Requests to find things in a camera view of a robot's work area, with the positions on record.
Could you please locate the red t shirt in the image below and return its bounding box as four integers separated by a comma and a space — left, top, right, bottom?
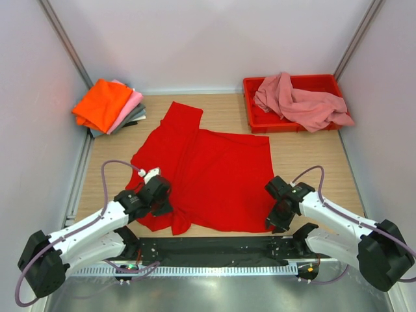
131, 102, 274, 235

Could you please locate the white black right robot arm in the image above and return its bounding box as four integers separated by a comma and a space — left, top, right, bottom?
265, 176, 415, 292

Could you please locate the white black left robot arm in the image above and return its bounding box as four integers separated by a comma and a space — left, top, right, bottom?
18, 170, 173, 298

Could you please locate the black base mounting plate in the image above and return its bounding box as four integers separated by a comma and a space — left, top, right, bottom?
112, 236, 316, 268

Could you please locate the black folded t shirt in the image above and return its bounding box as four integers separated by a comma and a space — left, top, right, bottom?
123, 120, 138, 127

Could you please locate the white folded t shirt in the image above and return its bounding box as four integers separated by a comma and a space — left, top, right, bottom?
127, 115, 146, 123

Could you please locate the red plastic bin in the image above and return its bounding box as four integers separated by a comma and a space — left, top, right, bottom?
243, 72, 355, 133

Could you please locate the teal folded t shirt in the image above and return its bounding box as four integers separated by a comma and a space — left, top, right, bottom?
90, 109, 146, 138

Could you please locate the grey folded t shirt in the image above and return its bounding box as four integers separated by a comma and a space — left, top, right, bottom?
111, 104, 146, 134

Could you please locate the dusty pink crumpled t shirt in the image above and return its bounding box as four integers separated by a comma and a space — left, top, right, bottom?
253, 72, 355, 133

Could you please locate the pink folded t shirt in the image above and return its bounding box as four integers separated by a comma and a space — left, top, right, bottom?
106, 88, 144, 135

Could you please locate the orange folded t shirt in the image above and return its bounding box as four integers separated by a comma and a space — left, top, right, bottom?
71, 79, 133, 133

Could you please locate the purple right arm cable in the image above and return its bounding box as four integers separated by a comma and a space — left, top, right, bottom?
291, 165, 416, 286

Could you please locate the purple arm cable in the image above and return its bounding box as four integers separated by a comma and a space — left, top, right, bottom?
291, 165, 416, 286
14, 159, 160, 308

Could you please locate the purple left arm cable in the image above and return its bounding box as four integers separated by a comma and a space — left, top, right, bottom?
14, 159, 160, 308

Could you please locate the aluminium frame rail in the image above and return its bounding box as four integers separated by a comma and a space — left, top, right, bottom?
38, 234, 396, 266

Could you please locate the white slotted cable duct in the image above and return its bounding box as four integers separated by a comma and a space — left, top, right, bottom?
72, 263, 298, 278

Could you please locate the right corner aluminium post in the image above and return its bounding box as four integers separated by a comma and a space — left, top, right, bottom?
333, 0, 385, 82

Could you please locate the corner aluminium post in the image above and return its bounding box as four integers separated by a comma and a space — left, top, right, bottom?
333, 0, 385, 82
38, 0, 93, 88

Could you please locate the left corner aluminium post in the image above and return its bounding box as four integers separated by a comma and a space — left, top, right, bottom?
38, 0, 93, 88

